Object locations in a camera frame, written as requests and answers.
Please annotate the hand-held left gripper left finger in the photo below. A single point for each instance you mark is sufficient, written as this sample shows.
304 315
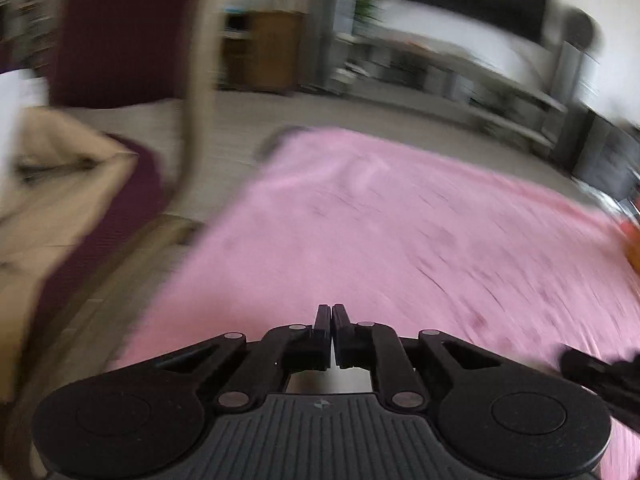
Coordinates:
322 340

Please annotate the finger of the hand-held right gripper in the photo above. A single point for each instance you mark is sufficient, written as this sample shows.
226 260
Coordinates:
585 367

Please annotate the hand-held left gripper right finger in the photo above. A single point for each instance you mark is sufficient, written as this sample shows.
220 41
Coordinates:
341 340

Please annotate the pink printed blanket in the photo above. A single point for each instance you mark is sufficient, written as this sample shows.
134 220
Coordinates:
375 220

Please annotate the orange juice bottle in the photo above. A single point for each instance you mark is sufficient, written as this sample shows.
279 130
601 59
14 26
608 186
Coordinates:
632 250

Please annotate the dark cabinet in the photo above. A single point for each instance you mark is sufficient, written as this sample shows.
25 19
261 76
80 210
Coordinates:
610 160

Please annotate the metal television stand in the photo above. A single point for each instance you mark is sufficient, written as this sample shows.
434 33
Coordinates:
450 80

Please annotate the wooden cabinet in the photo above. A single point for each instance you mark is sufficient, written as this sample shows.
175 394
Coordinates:
270 50

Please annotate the beige cloth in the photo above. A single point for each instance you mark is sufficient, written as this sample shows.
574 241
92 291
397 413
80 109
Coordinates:
60 200

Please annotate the green potted plant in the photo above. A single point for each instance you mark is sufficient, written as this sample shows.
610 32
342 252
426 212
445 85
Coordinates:
369 10

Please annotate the maroon banquet chair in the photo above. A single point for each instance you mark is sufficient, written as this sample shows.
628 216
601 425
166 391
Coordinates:
115 35

